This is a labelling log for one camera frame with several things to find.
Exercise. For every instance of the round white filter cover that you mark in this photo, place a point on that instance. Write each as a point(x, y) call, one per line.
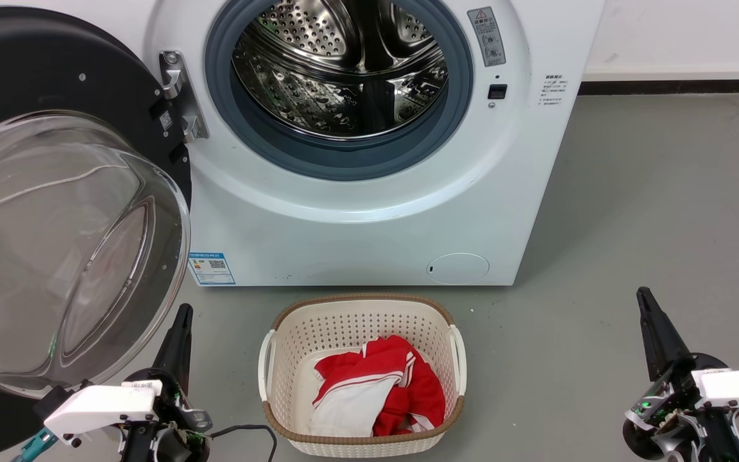
point(458, 268)

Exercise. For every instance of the blue energy label sticker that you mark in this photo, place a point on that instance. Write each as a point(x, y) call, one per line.
point(212, 268)

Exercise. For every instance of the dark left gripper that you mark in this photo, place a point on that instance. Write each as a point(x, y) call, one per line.
point(180, 430)

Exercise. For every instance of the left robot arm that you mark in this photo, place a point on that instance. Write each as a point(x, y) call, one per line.
point(135, 446)

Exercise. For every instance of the red and white garment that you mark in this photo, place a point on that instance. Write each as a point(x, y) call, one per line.
point(408, 385)

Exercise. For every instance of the metal door hinge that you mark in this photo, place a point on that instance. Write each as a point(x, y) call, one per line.
point(174, 70)

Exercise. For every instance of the round black glass washer door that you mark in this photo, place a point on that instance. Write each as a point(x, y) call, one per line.
point(55, 64)

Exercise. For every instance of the white front-load washing machine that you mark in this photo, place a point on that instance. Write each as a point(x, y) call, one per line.
point(344, 244)

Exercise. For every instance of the small QR sticker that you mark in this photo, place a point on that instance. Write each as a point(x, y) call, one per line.
point(165, 120)

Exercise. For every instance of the perforated steel washer drum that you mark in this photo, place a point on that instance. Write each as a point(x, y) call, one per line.
point(344, 96)

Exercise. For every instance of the grey warning sticker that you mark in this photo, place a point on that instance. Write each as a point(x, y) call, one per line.
point(486, 35)

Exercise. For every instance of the black baseboard strip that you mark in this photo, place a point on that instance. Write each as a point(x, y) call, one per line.
point(664, 86)

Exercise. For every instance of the cream perforated laundry basket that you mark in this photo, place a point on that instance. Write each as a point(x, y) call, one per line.
point(344, 321)

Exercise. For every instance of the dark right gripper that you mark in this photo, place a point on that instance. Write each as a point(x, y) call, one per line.
point(664, 410)

